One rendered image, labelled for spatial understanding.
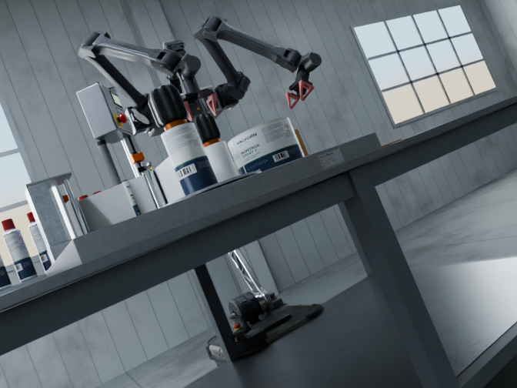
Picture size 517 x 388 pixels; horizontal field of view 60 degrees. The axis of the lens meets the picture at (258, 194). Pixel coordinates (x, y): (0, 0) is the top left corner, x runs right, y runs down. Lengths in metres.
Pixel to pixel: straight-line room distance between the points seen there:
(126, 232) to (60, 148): 3.49
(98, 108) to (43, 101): 2.69
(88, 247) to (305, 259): 4.05
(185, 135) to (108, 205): 0.55
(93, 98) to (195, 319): 2.86
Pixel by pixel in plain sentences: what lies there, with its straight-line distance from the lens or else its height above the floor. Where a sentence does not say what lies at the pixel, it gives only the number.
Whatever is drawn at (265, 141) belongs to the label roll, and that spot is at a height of 0.98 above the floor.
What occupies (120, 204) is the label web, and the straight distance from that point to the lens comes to 1.57.
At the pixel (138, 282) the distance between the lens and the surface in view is 0.83.
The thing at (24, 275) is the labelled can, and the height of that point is 0.90.
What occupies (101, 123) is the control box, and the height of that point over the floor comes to 1.33.
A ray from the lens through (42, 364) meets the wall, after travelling 4.16.
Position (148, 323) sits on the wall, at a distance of 4.21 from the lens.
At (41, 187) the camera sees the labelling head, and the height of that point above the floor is 1.12.
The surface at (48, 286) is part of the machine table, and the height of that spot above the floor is 0.82.
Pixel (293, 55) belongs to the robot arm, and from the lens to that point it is 2.05.
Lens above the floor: 0.80
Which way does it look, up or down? 2 degrees up
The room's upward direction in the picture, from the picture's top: 23 degrees counter-clockwise
